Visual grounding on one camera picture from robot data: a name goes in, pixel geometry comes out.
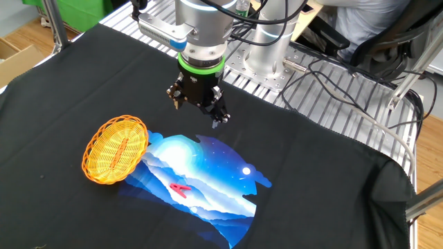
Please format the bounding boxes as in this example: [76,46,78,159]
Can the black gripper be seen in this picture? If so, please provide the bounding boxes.
[166,67,231,129]

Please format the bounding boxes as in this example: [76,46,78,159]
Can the red plastic clamp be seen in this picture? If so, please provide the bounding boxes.
[169,183,192,199]

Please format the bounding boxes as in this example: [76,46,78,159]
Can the orange yellow woven basket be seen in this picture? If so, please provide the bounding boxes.
[81,114,150,185]

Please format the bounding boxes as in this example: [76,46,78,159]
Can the clear plastic bottle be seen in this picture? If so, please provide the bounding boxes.
[235,0,252,17]

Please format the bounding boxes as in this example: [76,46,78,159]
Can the tan wooden board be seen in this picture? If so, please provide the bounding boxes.
[290,0,325,42]

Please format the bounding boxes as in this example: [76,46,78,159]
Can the brown cardboard box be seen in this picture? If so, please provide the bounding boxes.
[0,37,46,89]

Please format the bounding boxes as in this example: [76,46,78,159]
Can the black office chair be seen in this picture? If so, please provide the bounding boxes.
[304,0,443,82]

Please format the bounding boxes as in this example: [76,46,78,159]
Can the green flange ring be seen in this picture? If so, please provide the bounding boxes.
[177,53,226,76]

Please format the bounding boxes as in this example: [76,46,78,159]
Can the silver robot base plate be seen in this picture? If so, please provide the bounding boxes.
[223,40,302,93]

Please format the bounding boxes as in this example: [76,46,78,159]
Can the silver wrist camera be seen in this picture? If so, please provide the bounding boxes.
[137,12,195,53]

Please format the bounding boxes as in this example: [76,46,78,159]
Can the black coiled cable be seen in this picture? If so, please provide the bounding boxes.
[228,19,264,48]

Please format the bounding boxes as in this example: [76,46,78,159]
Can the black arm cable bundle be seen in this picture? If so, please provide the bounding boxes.
[130,0,309,48]

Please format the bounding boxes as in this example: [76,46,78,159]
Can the thin black table cable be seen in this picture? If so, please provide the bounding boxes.
[280,58,437,132]

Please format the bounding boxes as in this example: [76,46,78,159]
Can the aluminium frame post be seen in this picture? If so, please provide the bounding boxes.
[386,29,443,111]
[404,178,443,222]
[43,0,72,55]

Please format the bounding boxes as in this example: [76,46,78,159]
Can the grey hose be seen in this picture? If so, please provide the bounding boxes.
[283,57,416,177]

